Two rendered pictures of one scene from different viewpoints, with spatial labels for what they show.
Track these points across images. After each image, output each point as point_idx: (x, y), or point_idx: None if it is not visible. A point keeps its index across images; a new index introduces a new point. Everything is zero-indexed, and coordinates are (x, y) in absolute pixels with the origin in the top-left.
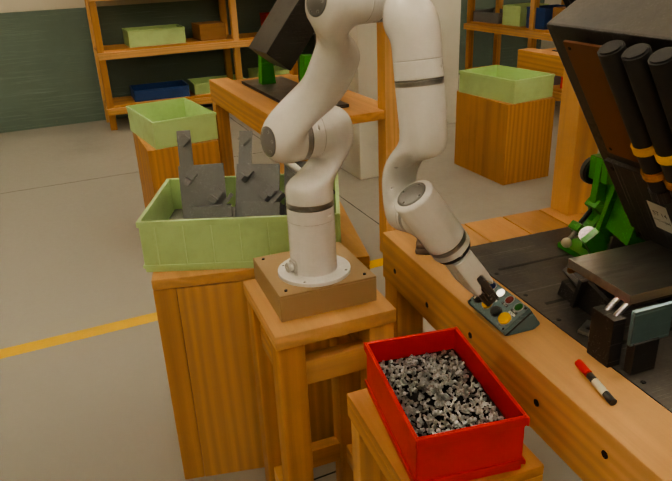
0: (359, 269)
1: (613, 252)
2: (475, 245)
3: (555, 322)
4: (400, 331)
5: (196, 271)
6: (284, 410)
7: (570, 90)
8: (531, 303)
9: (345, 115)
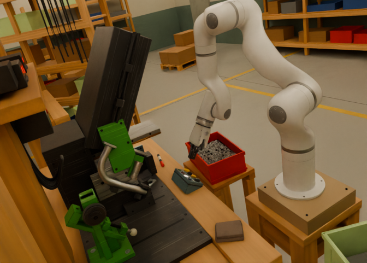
0: (270, 191)
1: (141, 134)
2: (197, 261)
3: (164, 184)
4: None
5: None
6: None
7: (37, 256)
8: (171, 193)
9: (270, 99)
